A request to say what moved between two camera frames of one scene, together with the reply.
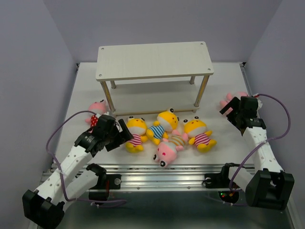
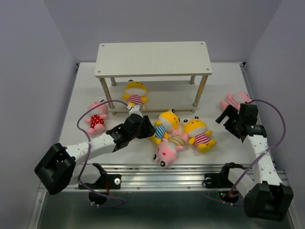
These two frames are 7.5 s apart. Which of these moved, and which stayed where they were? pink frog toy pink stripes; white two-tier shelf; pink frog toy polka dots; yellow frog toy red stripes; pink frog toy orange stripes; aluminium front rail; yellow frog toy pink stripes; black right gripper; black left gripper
Moved: black right gripper; yellow frog toy pink stripes; black left gripper
Stayed: pink frog toy orange stripes; yellow frog toy red stripes; aluminium front rail; white two-tier shelf; pink frog toy pink stripes; pink frog toy polka dots
